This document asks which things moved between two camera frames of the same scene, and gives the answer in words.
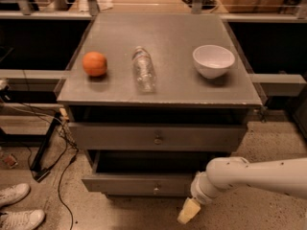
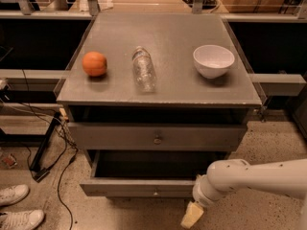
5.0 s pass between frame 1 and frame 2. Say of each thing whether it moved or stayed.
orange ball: stayed
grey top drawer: stayed
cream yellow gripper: moved
